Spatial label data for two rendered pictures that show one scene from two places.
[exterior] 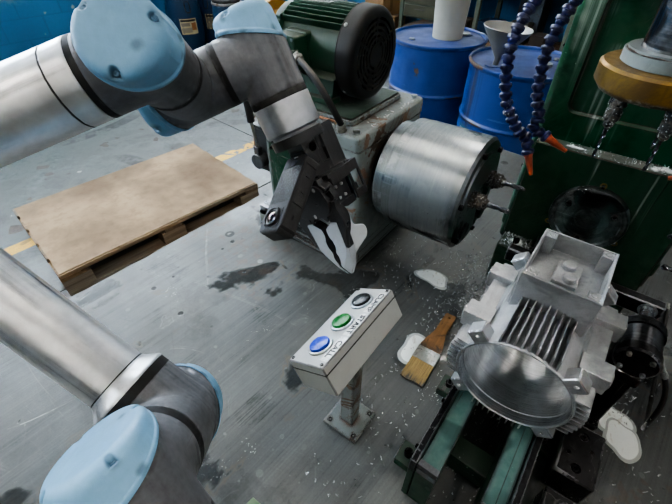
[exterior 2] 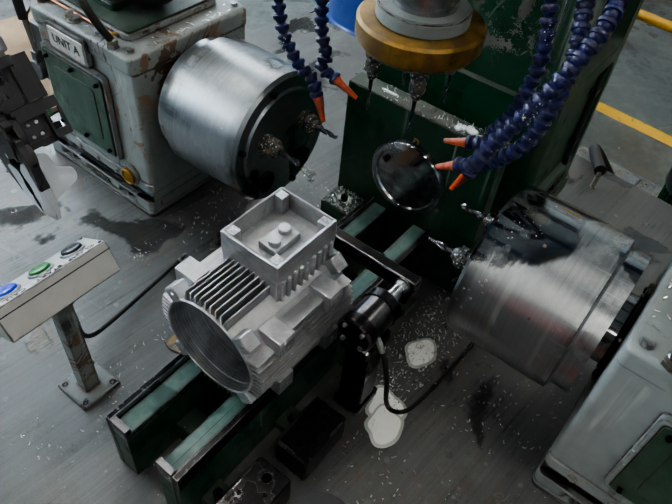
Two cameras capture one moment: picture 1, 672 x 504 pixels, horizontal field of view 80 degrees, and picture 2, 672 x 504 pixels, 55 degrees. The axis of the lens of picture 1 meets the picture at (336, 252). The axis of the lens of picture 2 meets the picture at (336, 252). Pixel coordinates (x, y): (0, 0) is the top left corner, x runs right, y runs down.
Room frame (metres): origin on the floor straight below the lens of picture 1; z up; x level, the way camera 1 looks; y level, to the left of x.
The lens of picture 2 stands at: (-0.20, -0.37, 1.74)
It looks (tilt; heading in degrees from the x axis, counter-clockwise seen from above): 47 degrees down; 357
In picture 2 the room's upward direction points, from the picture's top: 7 degrees clockwise
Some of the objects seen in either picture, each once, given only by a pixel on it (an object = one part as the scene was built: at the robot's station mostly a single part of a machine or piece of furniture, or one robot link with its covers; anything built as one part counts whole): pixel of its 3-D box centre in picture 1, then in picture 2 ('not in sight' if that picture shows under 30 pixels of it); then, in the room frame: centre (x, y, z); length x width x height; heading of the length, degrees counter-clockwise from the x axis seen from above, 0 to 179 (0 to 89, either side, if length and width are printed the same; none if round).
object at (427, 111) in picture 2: (584, 220); (421, 180); (0.72, -0.57, 0.97); 0.30 x 0.11 x 0.34; 53
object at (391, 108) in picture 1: (334, 164); (142, 80); (0.96, 0.00, 0.99); 0.35 x 0.31 x 0.37; 53
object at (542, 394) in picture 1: (532, 338); (259, 304); (0.37, -0.30, 1.01); 0.20 x 0.19 x 0.19; 143
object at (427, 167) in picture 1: (417, 174); (224, 106); (0.81, -0.19, 1.04); 0.37 x 0.25 x 0.25; 53
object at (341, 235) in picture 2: (578, 279); (349, 247); (0.50, -0.43, 1.02); 0.26 x 0.04 x 0.03; 53
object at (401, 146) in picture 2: (586, 219); (405, 178); (0.67, -0.53, 1.02); 0.15 x 0.02 x 0.15; 53
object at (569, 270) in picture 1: (562, 281); (279, 244); (0.40, -0.33, 1.11); 0.12 x 0.11 x 0.07; 143
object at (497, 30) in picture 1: (502, 51); not in sight; (2.21, -0.85, 0.93); 0.25 x 0.24 x 0.25; 138
